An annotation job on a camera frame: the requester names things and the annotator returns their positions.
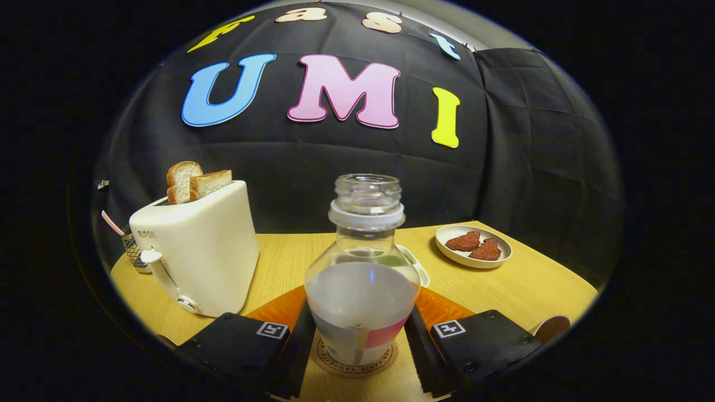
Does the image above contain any clear juice bottle pink label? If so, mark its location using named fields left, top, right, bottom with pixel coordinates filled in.
left=304, top=173, right=421, bottom=367

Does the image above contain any cream cup with wooden handle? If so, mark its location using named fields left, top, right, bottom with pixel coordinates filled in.
left=533, top=315, right=572, bottom=344

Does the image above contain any white divided sauce dish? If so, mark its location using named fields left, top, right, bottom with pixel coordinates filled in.
left=391, top=244, right=431, bottom=289

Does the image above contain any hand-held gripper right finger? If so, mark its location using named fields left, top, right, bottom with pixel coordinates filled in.
left=403, top=286, right=544, bottom=398

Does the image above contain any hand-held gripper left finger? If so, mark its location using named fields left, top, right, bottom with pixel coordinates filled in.
left=176, top=285, right=318, bottom=400

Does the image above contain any round white plate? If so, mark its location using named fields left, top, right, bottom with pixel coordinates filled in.
left=435, top=224, right=513, bottom=270

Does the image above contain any wooden table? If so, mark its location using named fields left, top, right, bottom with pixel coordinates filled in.
left=110, top=221, right=599, bottom=402

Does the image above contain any black backdrop cloth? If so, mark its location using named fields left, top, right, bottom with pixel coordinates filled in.
left=92, top=0, right=625, bottom=291

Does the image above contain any pink striped straw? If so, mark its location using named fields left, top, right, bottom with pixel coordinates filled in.
left=101, top=210, right=126, bottom=237

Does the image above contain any red meat piece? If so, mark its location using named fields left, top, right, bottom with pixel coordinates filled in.
left=445, top=231, right=481, bottom=252
left=468, top=238, right=502, bottom=261

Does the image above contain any round wooden coaster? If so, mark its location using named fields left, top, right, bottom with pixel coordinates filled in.
left=311, top=329, right=399, bottom=378

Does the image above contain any white toaster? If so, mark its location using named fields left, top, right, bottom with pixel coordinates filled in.
left=128, top=180, right=260, bottom=319

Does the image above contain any metal wire mesh holder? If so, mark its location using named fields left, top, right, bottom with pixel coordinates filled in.
left=121, top=232, right=152, bottom=275

